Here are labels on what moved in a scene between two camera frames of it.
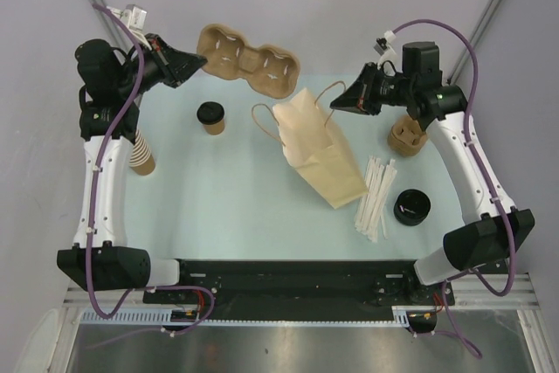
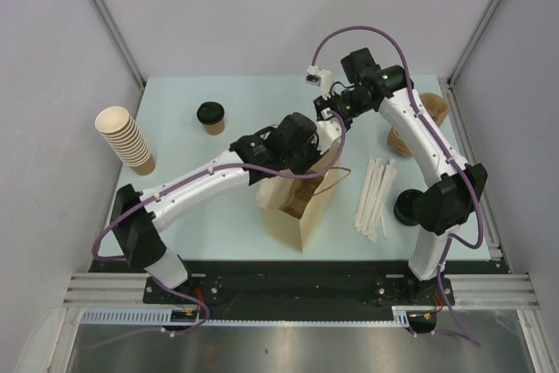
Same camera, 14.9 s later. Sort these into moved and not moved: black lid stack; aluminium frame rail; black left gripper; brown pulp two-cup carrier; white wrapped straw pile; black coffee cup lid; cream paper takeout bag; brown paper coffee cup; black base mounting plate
Moved: cream paper takeout bag; brown pulp two-cup carrier; black left gripper
Not moved: aluminium frame rail; black base mounting plate; black coffee cup lid; white wrapped straw pile; black lid stack; brown paper coffee cup
